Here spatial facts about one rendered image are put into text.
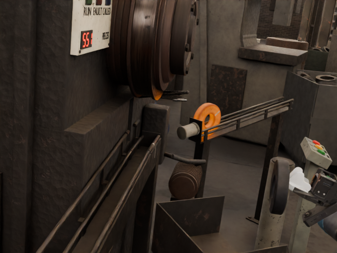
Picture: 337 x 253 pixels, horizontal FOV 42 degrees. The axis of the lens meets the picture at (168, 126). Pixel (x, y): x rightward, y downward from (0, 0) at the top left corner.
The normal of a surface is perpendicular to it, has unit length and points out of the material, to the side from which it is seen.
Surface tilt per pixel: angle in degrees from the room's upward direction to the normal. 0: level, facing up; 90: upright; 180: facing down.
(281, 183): 61
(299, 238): 90
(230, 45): 90
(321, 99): 90
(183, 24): 77
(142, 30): 89
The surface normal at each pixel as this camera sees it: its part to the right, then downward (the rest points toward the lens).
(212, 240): 0.15, -0.93
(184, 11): -0.09, -0.23
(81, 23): 0.98, 0.14
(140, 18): -0.14, 0.07
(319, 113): 0.10, 0.28
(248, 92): -0.39, 0.21
